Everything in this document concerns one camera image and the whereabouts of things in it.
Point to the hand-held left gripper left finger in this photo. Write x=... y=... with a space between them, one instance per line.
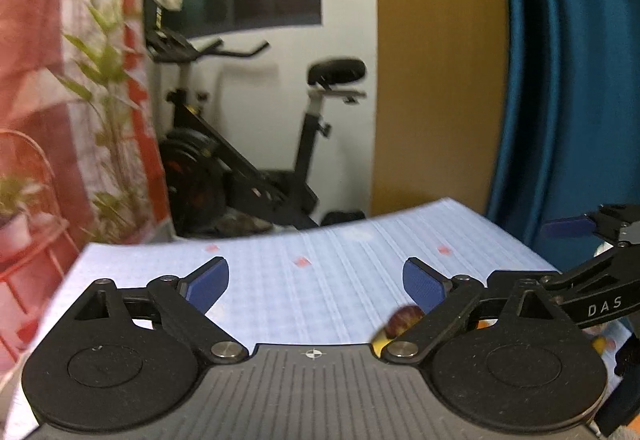
x=207 y=285

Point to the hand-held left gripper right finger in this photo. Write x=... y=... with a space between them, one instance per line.
x=422 y=287

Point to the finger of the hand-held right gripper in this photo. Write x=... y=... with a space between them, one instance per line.
x=605 y=305
x=565 y=227

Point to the yellow lemon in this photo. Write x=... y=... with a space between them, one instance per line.
x=379 y=347

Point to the red apple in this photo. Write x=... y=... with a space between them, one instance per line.
x=400 y=320

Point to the black exercise bike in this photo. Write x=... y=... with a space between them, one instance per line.
x=260 y=190

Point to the blue curtain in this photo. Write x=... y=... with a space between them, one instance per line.
x=575 y=69

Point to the wooden door panel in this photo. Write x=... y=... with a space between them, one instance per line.
x=440 y=69

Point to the printed backdrop cloth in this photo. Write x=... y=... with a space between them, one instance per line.
x=40 y=19

